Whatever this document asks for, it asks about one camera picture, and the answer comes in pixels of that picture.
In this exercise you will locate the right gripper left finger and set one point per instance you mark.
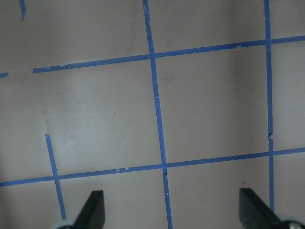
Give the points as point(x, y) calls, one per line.
point(91, 216)

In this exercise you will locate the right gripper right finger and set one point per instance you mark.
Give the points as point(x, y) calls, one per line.
point(255, 214)

